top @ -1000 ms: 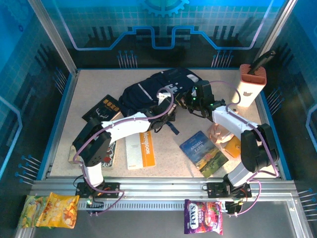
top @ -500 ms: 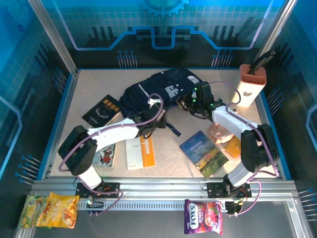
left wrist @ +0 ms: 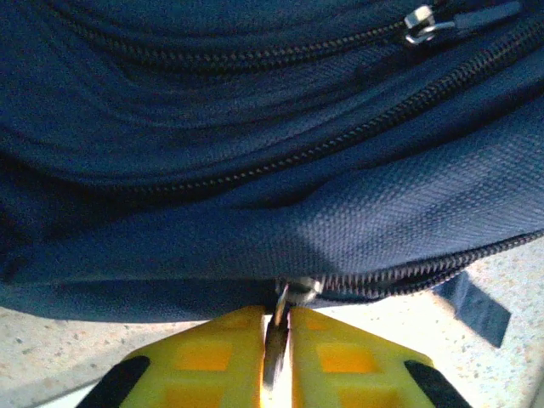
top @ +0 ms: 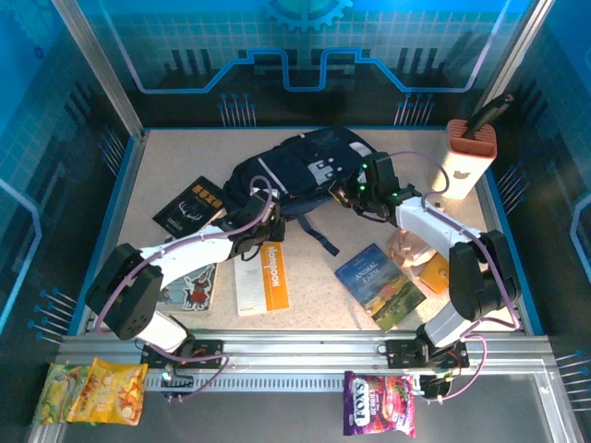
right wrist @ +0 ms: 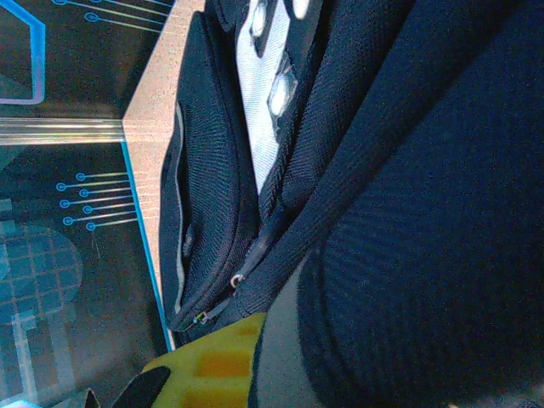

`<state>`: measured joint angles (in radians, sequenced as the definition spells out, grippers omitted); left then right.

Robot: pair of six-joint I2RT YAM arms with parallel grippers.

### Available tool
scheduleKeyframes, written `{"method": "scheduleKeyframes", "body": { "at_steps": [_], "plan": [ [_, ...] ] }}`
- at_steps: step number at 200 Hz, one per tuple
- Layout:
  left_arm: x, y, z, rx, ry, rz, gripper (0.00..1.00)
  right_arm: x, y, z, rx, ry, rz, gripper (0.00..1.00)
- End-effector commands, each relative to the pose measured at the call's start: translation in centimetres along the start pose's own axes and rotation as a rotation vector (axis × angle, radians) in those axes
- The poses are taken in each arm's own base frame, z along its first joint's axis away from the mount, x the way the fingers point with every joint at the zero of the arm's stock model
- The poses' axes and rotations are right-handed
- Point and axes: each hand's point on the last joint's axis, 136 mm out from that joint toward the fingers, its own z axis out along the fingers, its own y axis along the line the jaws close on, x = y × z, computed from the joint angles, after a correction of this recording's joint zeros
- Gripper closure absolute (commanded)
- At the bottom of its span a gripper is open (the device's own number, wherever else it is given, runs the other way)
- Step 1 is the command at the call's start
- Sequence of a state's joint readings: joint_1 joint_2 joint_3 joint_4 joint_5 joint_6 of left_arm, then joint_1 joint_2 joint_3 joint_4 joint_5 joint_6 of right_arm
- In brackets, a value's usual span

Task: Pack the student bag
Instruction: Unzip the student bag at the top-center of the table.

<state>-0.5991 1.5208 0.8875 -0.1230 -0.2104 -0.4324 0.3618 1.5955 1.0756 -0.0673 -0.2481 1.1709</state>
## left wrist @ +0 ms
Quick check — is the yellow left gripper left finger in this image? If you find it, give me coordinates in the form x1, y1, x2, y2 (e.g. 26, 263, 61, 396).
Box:
78, 305, 265, 408

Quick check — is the navy blue backpack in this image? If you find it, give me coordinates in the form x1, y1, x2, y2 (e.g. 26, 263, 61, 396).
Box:
0, 0, 544, 349

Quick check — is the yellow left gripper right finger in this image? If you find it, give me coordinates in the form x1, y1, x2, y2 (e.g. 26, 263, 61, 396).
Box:
291, 305, 473, 408

